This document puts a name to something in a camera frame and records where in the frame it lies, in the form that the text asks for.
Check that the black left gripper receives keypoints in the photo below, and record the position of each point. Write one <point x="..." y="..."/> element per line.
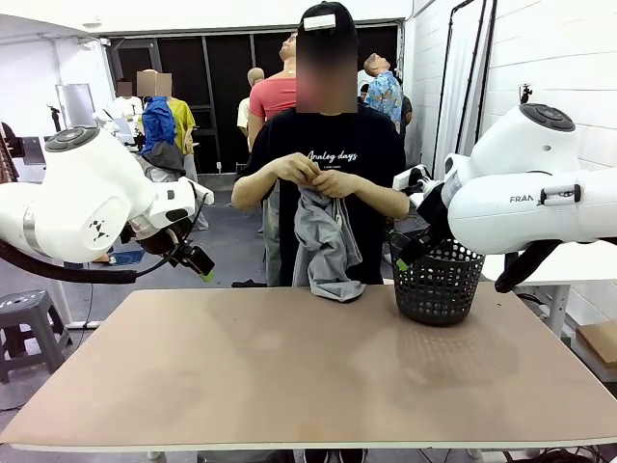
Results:
<point x="159" y="240"/>

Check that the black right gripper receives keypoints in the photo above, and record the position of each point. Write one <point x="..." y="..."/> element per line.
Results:
<point x="434" y="214"/>

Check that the grey training pants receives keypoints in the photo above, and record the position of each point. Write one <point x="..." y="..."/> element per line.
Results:
<point x="323" y="251"/>

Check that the person's right forearm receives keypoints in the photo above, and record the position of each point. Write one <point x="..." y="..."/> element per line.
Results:
<point x="250" y="188"/>

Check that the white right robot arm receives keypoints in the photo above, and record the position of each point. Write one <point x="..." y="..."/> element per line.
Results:
<point x="506" y="217"/>

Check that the person's left forearm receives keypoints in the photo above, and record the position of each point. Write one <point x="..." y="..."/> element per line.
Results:
<point x="381" y="198"/>

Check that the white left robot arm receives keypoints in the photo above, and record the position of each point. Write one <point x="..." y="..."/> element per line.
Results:
<point x="72" y="193"/>

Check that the person's left hand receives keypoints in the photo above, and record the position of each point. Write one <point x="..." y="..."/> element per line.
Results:
<point x="340" y="184"/>

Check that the person's right hand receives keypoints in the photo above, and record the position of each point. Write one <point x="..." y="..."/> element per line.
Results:
<point x="296" y="170"/>

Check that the black perforated plastic basket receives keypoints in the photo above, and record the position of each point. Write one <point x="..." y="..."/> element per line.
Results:
<point x="434" y="294"/>

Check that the person in black T-shirt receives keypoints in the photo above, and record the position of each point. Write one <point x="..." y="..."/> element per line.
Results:
<point x="376" y="140"/>

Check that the white side table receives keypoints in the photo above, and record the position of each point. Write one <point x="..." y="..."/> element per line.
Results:
<point x="569" y="267"/>

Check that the bystander in white T-shirt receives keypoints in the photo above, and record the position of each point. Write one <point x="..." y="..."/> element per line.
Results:
<point x="127" y="103"/>

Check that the grey plastic stool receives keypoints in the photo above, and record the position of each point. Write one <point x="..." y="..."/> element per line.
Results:
<point x="29" y="323"/>

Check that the grey framed panel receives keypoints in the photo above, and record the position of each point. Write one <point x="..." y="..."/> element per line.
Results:
<point x="74" y="106"/>

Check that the brown cardboard box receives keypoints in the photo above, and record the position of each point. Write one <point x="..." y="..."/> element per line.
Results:
<point x="600" y="342"/>

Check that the black tripod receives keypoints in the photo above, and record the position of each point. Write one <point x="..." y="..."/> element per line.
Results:
<point x="55" y="118"/>

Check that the person's black cap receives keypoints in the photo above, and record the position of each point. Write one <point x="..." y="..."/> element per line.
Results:
<point x="346" y="34"/>

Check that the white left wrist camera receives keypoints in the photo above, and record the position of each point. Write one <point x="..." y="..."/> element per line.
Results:
<point x="202" y="193"/>

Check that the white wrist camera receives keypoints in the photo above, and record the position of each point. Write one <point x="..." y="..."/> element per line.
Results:
<point x="410" y="177"/>
<point x="202" y="193"/>

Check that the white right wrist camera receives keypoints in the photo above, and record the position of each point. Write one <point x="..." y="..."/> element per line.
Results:
<point x="410" y="177"/>

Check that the black wall pipe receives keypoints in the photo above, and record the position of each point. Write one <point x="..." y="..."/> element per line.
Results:
<point x="450" y="72"/>

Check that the small black mounted camera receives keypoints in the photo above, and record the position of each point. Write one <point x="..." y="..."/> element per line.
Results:
<point x="526" y="94"/>

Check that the white head-mounted camera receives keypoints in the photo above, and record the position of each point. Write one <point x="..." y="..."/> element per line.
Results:
<point x="319" y="22"/>

